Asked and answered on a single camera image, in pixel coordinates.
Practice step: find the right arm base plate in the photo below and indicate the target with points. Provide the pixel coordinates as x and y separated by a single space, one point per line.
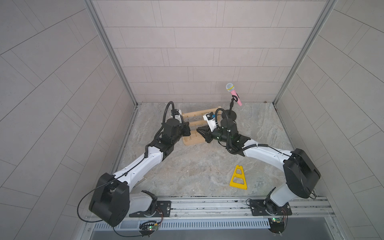
268 208

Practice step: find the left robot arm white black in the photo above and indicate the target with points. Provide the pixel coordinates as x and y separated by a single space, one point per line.
112 199

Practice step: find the green circuit board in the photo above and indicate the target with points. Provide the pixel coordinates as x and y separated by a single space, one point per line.
277 225
148 228

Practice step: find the left green circuit board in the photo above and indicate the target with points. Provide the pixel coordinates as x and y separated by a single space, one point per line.
148 228

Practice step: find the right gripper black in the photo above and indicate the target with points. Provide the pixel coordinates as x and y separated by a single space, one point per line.
208 135

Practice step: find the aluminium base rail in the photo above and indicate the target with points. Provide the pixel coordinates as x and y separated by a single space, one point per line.
236 207

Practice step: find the right green circuit board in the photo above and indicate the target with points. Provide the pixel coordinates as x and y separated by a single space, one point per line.
277 225

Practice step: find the pink toy microphone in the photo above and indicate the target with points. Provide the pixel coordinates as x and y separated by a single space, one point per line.
231 89

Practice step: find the white ventilation grille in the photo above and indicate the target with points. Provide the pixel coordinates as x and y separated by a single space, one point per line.
192 224

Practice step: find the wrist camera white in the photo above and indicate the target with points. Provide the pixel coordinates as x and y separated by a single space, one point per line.
210 119
176 113

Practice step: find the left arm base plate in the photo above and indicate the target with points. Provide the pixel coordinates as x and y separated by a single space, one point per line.
162 209

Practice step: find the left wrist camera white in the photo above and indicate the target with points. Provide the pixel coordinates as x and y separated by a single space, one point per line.
176 113

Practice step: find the yellow triangular plastic stand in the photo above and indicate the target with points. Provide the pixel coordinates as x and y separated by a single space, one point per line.
238 179

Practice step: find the wooden jewelry display stand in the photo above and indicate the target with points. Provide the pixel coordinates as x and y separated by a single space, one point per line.
196 120

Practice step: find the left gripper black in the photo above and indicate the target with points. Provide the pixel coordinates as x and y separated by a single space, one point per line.
184 126

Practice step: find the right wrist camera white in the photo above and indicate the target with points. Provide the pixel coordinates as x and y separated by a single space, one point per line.
210 119

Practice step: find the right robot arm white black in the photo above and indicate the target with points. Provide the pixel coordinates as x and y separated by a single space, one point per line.
301 174

